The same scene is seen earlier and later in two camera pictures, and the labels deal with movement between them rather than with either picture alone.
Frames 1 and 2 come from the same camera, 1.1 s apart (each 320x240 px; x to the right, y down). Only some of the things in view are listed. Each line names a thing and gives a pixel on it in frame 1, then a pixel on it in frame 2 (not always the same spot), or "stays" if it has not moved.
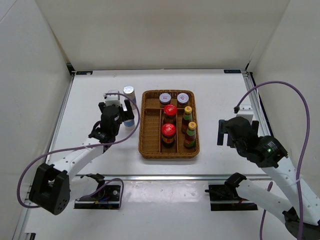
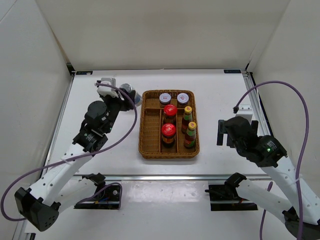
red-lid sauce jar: x=168 y=132 stays
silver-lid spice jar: x=129 y=123 to x=128 y=88
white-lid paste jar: x=165 y=98 stays
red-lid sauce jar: x=170 y=113 stays
